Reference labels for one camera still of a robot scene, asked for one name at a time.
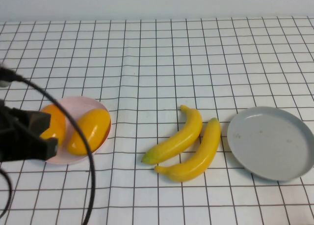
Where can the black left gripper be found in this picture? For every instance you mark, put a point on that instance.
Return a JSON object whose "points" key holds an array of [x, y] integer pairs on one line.
{"points": [[14, 136]]}

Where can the orange blushed mango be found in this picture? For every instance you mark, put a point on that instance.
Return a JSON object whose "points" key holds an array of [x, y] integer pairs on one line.
{"points": [[57, 124]]}

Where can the yellow mango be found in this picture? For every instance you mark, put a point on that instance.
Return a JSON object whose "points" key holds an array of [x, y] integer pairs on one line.
{"points": [[95, 126]]}

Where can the yellow banana green tip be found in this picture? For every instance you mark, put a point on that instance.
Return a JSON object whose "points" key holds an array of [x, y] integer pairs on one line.
{"points": [[181, 136], [203, 156]]}

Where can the pink round plate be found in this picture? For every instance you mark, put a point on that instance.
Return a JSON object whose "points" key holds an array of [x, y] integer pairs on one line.
{"points": [[73, 104]]}

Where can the grey round plate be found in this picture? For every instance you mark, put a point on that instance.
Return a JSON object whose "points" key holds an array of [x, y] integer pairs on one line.
{"points": [[269, 144]]}

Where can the white checked tablecloth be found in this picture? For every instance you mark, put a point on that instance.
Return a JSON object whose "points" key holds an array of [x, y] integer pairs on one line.
{"points": [[157, 50]]}

